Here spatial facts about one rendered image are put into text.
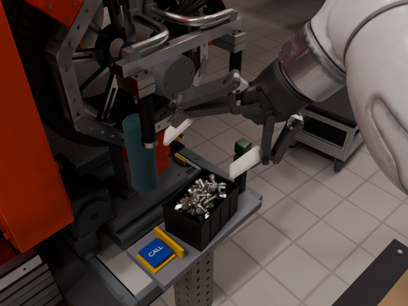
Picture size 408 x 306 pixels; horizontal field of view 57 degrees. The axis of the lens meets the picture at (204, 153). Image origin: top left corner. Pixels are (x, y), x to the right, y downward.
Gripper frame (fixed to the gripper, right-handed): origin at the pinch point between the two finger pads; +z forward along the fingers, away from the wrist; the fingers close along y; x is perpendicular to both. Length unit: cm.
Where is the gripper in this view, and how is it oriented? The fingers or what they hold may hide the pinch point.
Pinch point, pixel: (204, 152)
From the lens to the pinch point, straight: 62.0
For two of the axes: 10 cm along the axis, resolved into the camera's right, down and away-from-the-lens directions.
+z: -6.1, 4.9, 6.2
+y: -7.9, -4.2, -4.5
